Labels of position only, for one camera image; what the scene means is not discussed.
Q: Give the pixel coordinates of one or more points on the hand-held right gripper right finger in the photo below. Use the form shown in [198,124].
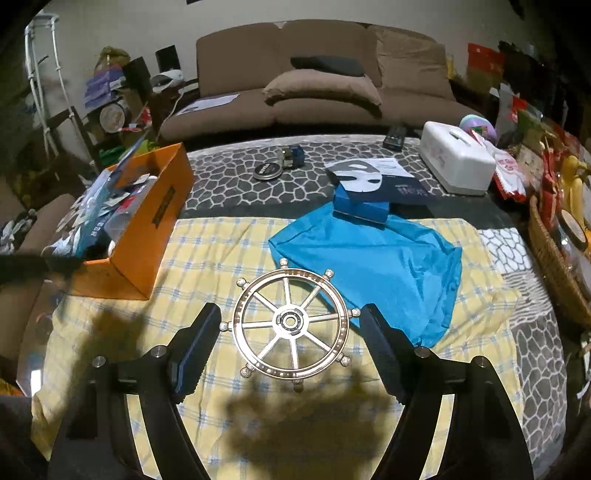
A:
[379,342]

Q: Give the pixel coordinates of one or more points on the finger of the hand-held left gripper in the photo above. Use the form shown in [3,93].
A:
[27,267]

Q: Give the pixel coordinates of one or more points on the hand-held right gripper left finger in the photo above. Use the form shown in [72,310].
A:
[194,351]

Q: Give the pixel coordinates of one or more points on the blue cloth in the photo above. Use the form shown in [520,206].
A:
[369,258]

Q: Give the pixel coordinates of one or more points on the metal ship wheel ornament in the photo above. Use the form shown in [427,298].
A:
[290,320]

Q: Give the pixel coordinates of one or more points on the orange cardboard box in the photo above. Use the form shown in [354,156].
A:
[152,230]

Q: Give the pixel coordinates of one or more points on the blue cardboard box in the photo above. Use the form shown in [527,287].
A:
[360,208]

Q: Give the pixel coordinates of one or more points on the dark navy packet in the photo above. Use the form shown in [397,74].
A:
[408,191]

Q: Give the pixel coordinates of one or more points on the round black tin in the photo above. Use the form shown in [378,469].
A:
[268,171]

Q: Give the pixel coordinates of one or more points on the brown armchair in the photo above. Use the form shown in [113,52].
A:
[27,235]

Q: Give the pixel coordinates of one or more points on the pile of white sachets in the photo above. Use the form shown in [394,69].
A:
[106,203]

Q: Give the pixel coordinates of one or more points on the yellow checked cloth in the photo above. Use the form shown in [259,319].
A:
[221,249]

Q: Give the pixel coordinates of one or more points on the white metal rack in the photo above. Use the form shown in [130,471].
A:
[46,124]

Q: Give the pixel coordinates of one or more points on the grey face mask sheet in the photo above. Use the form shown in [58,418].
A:
[355,177]

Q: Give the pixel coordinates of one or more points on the green bag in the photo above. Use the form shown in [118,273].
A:
[147,146]

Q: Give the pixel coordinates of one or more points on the grey pebble-print mat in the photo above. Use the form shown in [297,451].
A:
[304,189]

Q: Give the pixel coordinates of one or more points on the round white plate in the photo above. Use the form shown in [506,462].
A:
[113,116]

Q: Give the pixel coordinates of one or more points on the white paper leaflet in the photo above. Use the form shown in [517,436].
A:
[390,166]

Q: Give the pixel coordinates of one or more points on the wicker basket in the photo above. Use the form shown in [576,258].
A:
[549,258]

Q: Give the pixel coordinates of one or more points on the white tissue box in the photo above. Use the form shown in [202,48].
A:
[455,159]

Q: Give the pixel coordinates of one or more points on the small blue bottle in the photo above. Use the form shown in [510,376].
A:
[293,156]

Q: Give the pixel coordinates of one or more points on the black remote control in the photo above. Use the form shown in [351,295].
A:
[395,136]

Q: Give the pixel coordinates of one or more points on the red snack packet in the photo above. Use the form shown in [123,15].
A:
[508,175]

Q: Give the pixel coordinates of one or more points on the white cap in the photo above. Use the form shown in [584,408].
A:
[166,79]

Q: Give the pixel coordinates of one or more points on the pastel ball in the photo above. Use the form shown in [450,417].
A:
[478,125]

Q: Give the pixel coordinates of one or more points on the white paper sheet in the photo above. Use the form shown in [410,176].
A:
[207,104]

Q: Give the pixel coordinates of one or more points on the brown sofa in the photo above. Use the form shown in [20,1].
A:
[231,110]

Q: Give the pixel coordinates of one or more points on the yellow banana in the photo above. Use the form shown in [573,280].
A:
[575,184]

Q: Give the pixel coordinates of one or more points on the brown cushion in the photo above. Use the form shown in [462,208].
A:
[323,87]

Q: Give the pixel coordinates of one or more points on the dark grey cushion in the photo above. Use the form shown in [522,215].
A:
[328,64]

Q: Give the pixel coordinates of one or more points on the red cardboard boxes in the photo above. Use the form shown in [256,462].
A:
[485,64]

